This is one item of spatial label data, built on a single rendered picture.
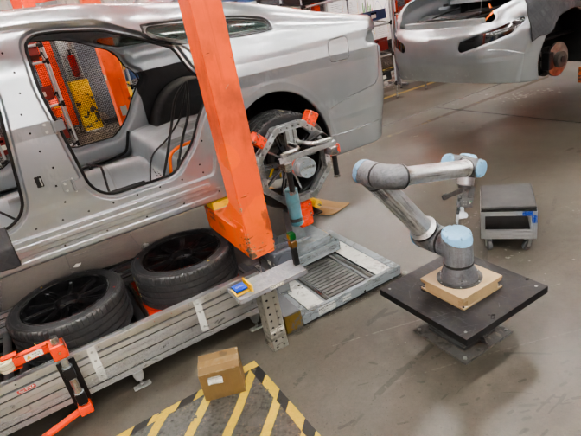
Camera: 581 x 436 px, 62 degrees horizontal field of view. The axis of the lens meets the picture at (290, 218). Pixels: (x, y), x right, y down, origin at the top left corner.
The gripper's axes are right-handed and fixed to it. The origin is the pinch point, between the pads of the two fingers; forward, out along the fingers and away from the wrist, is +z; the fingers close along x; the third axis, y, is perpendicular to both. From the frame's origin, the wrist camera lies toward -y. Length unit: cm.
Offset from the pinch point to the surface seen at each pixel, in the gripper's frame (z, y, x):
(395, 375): 80, -20, -33
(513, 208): -8, 34, 72
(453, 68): -131, -22, 229
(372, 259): 38, -53, 58
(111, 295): 59, -179, -59
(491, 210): -4, 21, 73
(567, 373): 64, 58, -24
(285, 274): 38, -86, -28
